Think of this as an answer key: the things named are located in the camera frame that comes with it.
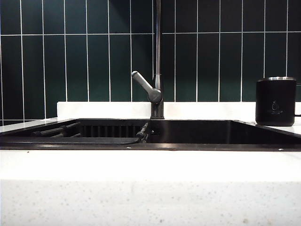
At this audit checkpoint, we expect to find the black sink basin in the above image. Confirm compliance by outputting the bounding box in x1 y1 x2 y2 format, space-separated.
0 117 301 152

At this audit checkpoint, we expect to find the dark metal faucet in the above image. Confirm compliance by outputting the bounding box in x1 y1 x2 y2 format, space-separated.
150 0 165 120

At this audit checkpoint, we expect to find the black mug with steel rim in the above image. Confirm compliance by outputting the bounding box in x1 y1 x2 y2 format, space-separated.
255 76 301 127

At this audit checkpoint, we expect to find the black sink drain rack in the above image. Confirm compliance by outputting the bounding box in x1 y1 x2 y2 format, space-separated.
30 121 142 145

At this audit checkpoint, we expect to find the grey metal faucet lever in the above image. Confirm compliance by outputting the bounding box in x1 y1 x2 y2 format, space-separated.
131 70 164 105

